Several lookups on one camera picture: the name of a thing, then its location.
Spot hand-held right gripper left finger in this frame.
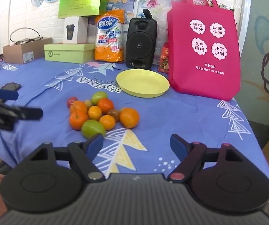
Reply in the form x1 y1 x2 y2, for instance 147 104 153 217
30 133 106 182

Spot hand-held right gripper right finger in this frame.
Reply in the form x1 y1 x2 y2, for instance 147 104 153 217
168 133 243 182

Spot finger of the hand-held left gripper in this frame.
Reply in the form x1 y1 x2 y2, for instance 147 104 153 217
0 96 44 131
0 84 19 102

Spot yellow-orange citrus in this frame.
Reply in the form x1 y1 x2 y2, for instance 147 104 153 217
88 105 102 120
99 115 116 131

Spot red green tomato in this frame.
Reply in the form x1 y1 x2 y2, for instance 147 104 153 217
107 108 121 122

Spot small red tomato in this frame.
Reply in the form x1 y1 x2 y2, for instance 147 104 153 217
66 97 78 108

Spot yellow plastic plate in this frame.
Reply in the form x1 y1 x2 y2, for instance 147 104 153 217
116 69 170 98

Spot small black flat device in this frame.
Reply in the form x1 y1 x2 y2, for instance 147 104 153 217
2 82 22 91

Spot blue printed tablecloth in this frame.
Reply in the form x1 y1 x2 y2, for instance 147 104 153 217
0 60 269 188

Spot brown cardboard box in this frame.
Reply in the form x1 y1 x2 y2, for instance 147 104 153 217
3 37 53 64

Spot pink tote bag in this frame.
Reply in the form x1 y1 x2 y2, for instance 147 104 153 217
167 0 241 102

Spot light green shoe box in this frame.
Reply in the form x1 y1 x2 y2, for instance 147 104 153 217
44 43 95 64

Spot red printed carton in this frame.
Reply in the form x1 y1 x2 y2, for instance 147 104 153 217
158 42 171 74

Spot orange paper cup packet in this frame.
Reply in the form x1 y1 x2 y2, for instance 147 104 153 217
94 9 128 63

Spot white cup print box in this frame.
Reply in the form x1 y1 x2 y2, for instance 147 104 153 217
63 16 88 44

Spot black speaker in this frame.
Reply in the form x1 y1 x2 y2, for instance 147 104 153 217
125 9 158 71

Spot green gift box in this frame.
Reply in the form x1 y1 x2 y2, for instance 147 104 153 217
58 0 110 19

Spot floral plastic film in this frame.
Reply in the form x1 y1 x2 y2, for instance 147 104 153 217
137 0 191 43

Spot black wire loop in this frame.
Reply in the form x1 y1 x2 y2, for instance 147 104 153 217
10 27 43 45

